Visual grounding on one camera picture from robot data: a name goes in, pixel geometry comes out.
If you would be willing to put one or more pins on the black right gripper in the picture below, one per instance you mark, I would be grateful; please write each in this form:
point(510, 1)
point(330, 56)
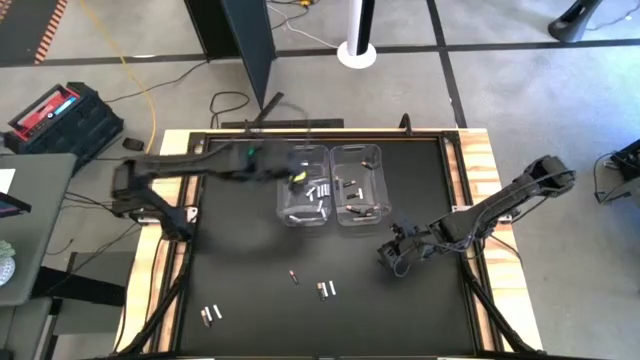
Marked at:
point(414, 242)

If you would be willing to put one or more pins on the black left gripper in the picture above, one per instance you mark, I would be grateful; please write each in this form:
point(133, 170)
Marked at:
point(275, 162)

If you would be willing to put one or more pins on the clear plastic bin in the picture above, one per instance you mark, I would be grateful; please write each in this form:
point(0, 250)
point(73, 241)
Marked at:
point(320, 155)
point(380, 175)

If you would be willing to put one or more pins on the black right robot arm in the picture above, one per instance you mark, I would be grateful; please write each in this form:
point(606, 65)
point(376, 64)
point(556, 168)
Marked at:
point(500, 197)

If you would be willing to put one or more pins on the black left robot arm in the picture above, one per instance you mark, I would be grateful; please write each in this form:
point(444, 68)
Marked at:
point(175, 167)

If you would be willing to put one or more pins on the yellow tag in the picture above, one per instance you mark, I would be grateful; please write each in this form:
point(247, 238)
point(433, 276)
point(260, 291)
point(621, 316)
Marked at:
point(299, 176)

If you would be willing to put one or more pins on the flat black bar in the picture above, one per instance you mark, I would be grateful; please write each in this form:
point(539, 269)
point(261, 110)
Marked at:
point(320, 123)

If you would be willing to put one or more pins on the black partition foot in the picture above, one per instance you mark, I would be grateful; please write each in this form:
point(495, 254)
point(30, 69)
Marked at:
point(270, 106)

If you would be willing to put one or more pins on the white pole with round base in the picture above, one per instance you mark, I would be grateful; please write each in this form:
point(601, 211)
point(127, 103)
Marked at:
point(356, 55)

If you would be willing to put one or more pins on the dark partition panel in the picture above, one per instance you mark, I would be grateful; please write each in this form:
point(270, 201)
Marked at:
point(250, 40)

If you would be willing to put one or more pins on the small black pouch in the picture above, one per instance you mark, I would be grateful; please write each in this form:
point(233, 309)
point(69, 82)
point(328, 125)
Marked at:
point(133, 144)

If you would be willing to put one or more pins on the black and red tool case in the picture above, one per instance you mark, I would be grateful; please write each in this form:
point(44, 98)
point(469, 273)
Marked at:
point(85, 130)

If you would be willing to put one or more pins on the black equipment box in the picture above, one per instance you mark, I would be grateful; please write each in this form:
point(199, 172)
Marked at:
point(630, 160)

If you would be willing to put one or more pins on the grey side table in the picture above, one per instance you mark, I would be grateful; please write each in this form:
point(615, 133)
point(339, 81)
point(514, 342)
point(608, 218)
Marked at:
point(40, 240)

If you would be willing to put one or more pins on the white paper sheet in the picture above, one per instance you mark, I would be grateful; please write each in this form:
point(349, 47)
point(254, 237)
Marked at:
point(6, 181)

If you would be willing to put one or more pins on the black stand base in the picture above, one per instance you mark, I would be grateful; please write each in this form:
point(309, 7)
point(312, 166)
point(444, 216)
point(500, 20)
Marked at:
point(570, 25)

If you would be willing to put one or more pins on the white and green woven ball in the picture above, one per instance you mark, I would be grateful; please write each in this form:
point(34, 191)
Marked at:
point(5, 265)

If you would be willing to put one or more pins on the grey cabinet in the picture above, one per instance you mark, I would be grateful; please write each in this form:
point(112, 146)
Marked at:
point(22, 330)

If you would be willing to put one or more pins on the black mat with orange stripes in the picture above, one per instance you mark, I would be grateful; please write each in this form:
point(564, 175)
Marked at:
point(25, 30)

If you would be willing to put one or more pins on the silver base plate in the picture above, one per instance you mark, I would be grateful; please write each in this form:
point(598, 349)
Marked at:
point(460, 207)
point(145, 218)

